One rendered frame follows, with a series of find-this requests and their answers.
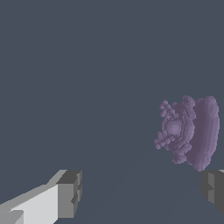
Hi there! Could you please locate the purple ornate lumpy object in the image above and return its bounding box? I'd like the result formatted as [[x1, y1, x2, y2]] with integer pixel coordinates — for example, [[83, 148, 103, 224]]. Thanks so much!
[[153, 94, 221, 172]]

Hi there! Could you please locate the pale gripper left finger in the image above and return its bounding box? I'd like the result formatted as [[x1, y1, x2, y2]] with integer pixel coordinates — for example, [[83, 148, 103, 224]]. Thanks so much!
[[0, 169, 83, 224]]

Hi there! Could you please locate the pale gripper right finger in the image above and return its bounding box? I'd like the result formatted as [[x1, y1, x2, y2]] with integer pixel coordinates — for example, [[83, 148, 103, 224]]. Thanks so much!
[[199, 169, 224, 216]]

